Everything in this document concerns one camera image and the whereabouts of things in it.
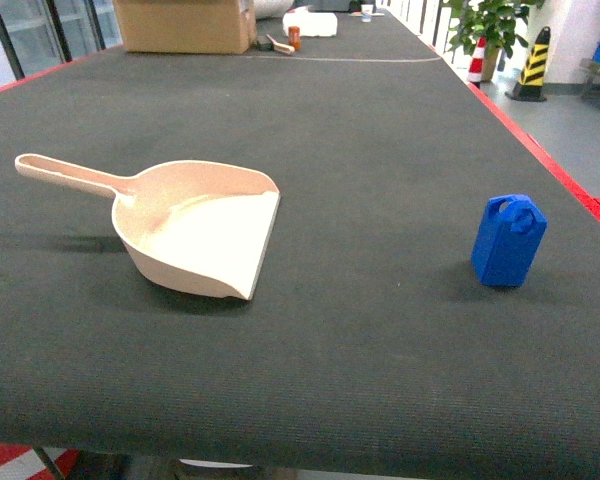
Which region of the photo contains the beige plastic dustpan tray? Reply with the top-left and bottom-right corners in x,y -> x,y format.
15,153 -> 280,300

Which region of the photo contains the blue plastic jug part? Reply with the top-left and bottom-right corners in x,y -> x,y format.
471,194 -> 548,287

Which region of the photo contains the white foam block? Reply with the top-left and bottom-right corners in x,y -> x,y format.
282,11 -> 338,37

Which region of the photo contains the paper cup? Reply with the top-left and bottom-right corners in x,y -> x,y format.
360,4 -> 374,23

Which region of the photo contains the red white traffic cone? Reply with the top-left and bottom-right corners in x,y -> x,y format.
467,37 -> 487,88

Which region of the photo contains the cardboard box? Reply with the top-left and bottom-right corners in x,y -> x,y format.
113,1 -> 256,54

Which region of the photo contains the black yellow striped bollard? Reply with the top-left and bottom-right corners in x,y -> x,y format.
505,26 -> 551,102

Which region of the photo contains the green potted plant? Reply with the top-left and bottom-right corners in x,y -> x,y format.
442,0 -> 545,82

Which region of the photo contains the wooden handled brush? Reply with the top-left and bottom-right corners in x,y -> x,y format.
266,34 -> 295,55

